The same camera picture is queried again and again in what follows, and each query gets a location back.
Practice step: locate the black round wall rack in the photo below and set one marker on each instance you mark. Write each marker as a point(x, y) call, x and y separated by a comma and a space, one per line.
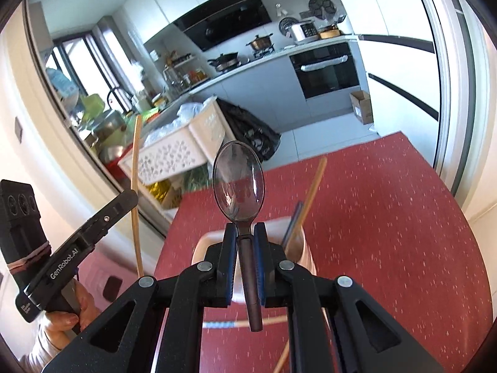
point(321, 6)

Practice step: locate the white spice rack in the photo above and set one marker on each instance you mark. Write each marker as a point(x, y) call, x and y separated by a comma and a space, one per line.
point(180, 62)

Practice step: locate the light wooden tray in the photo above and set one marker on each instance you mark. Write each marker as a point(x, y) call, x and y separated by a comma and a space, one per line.
point(330, 32)

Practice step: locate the steel pot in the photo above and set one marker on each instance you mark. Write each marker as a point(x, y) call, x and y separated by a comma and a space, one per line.
point(108, 124)

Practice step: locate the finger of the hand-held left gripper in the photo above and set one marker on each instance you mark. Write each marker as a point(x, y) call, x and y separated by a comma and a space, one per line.
point(112, 211)

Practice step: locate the grey kitchen base cabinet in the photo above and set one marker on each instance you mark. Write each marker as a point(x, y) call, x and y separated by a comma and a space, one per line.
point(252, 89)

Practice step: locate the green leafy vegetables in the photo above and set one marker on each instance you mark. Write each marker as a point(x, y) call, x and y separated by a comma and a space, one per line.
point(198, 178)

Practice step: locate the black plastic bag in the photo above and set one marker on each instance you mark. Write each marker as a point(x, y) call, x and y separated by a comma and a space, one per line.
point(248, 128)

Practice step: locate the grey wall plate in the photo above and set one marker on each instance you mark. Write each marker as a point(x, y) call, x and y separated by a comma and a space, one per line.
point(18, 129)

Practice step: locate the cardboard box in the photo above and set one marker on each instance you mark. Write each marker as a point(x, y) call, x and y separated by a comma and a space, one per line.
point(361, 107)

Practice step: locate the white upper kitchen cabinets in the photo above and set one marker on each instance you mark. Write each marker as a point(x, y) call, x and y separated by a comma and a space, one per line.
point(155, 11)

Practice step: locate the red plastic basket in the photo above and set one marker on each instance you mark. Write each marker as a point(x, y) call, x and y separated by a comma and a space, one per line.
point(116, 163)

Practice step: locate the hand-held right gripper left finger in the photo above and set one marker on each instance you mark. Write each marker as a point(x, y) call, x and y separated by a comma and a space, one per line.
point(232, 272)

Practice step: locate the silver rice cooker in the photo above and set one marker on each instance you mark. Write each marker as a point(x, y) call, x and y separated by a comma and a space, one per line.
point(303, 31)

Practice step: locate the dark translucent plastic spoon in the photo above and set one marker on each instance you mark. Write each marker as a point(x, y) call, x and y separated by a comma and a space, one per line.
point(238, 178)

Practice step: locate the pink plastic stool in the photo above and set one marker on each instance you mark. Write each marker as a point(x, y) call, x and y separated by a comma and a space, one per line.
point(101, 268)

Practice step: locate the gold foil bag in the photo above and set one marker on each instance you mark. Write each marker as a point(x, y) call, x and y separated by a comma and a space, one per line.
point(159, 192)

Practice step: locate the plain wooden chopstick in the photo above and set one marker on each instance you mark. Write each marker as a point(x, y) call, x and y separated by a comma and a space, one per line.
point(135, 163)
point(312, 186)
point(281, 357)

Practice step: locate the black range hood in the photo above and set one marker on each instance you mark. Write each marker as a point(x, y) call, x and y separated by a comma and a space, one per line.
point(225, 23)

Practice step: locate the white refrigerator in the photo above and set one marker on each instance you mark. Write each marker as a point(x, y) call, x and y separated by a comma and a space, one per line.
point(388, 7)

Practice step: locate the black wok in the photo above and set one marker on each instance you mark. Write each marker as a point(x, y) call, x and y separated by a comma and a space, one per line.
point(224, 62)

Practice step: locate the person's left forearm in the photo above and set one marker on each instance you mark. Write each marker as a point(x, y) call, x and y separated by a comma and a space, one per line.
point(42, 351)

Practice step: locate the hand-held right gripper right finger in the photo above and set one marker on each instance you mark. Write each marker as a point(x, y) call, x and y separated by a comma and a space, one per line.
point(259, 264)

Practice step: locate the white plastic utensil holder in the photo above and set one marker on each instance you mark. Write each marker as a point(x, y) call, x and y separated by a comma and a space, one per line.
point(306, 256)

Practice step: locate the black built-in oven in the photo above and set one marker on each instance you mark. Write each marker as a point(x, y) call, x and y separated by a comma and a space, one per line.
point(326, 74)

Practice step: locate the person's left hand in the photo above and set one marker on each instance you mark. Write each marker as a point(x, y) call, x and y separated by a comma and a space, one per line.
point(58, 320)

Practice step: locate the white floral storage cart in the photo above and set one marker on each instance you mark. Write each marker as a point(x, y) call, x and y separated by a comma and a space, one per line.
point(167, 159)

